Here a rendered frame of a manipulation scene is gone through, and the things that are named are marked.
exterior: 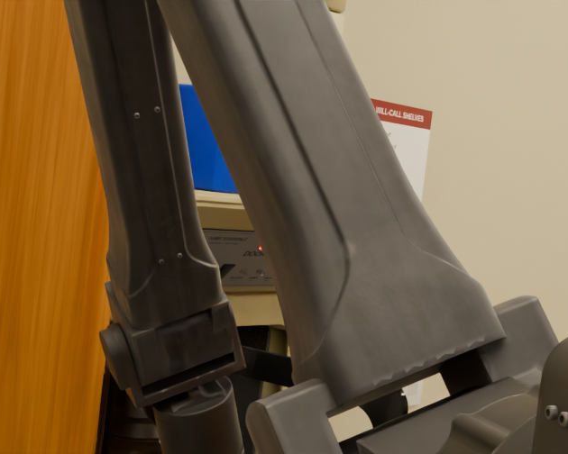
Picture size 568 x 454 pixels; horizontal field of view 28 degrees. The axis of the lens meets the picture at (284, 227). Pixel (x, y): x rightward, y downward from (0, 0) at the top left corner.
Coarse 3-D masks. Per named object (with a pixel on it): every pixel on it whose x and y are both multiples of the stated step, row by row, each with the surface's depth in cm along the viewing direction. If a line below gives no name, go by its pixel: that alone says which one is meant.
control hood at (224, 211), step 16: (208, 192) 94; (208, 208) 95; (224, 208) 96; (240, 208) 97; (208, 224) 97; (224, 224) 98; (240, 224) 100; (224, 288) 110; (240, 288) 111; (256, 288) 113; (272, 288) 115
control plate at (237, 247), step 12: (204, 228) 97; (216, 240) 100; (228, 240) 101; (240, 240) 102; (252, 240) 103; (216, 252) 102; (228, 252) 103; (240, 252) 104; (252, 252) 106; (240, 264) 106; (252, 264) 108; (264, 264) 109; (228, 276) 107; (240, 276) 109; (252, 276) 110; (264, 276) 111
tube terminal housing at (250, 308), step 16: (336, 16) 122; (176, 48) 105; (176, 64) 105; (240, 304) 116; (256, 304) 118; (272, 304) 120; (240, 320) 116; (256, 320) 118; (272, 320) 120; (272, 336) 125; (288, 352) 123
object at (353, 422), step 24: (264, 360) 90; (288, 360) 89; (240, 384) 91; (264, 384) 90; (288, 384) 89; (120, 408) 98; (240, 408) 91; (360, 408) 85; (384, 408) 84; (120, 432) 98; (144, 432) 97; (336, 432) 86; (360, 432) 85
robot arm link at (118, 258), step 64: (64, 0) 61; (128, 0) 58; (128, 64) 60; (128, 128) 62; (128, 192) 65; (192, 192) 67; (128, 256) 68; (192, 256) 70; (128, 320) 72; (192, 320) 74
